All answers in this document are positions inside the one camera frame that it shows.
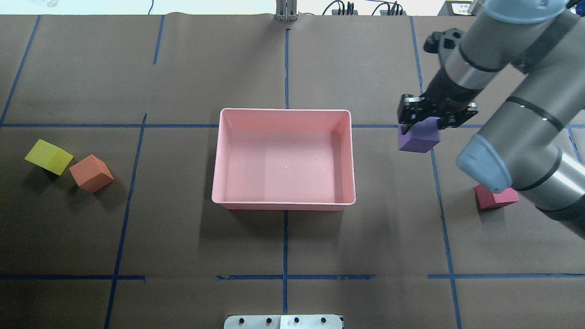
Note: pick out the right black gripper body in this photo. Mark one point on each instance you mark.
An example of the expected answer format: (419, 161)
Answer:
(445, 92)

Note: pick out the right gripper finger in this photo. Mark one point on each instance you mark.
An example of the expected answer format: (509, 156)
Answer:
(411, 110)
(454, 119)

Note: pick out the purple foam cube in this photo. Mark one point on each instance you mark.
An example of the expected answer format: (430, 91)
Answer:
(421, 137)

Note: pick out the yellow foam cube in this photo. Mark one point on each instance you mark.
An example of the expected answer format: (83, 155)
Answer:
(49, 157)

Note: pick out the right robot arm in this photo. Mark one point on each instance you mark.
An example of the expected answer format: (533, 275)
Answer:
(514, 148)

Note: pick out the pink plastic bin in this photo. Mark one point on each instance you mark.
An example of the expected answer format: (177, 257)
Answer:
(277, 159)

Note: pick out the red foam cube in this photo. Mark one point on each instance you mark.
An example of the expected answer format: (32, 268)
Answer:
(486, 199)

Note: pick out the orange foam cube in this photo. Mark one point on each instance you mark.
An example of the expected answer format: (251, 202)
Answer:
(91, 174)

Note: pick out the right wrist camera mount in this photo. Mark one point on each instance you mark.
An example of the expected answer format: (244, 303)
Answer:
(443, 43)

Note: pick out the aluminium frame post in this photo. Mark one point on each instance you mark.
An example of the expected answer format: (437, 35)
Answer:
(286, 10)

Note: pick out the white mast base plate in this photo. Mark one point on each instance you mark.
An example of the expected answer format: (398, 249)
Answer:
(295, 321)

